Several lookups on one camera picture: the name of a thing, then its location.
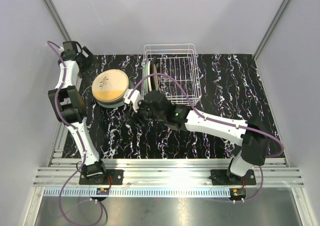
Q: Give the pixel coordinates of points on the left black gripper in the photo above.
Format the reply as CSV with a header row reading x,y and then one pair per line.
x,y
91,62

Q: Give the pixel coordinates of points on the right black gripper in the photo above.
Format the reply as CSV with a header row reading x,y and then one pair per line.
x,y
136,119

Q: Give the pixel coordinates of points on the cream yellow leaf plate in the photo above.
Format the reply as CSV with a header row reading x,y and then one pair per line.
x,y
112,75

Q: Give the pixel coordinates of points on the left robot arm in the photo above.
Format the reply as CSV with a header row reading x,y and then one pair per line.
x,y
69,107

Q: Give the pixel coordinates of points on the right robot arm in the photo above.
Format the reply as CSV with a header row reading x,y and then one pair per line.
x,y
179,117

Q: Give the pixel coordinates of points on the brown rimmed plate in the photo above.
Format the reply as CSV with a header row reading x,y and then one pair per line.
x,y
112,92

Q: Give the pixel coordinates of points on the large teal bottom plate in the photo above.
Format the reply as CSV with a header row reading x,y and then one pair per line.
x,y
111,104

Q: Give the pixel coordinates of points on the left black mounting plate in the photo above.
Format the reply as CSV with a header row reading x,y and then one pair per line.
x,y
111,176

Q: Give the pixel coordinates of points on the black mounting plate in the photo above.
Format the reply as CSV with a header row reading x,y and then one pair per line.
x,y
221,177
111,176

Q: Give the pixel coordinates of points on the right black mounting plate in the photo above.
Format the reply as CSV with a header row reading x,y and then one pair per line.
x,y
221,177

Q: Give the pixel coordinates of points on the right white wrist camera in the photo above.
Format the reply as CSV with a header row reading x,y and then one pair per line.
x,y
132,97

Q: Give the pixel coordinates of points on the white wire dish rack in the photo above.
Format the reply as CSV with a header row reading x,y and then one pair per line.
x,y
180,74

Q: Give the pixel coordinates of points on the left aluminium frame post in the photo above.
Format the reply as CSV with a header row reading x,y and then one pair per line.
x,y
57,19

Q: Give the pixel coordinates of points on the aluminium frame post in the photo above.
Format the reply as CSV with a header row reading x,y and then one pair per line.
x,y
276,19
57,19

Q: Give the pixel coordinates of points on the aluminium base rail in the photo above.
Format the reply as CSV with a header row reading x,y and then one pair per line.
x,y
190,173

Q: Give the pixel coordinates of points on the white slotted cable duct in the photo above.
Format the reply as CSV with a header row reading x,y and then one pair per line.
x,y
135,192

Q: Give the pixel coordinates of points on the right aluminium frame post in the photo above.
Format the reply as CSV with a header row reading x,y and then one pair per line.
x,y
276,19

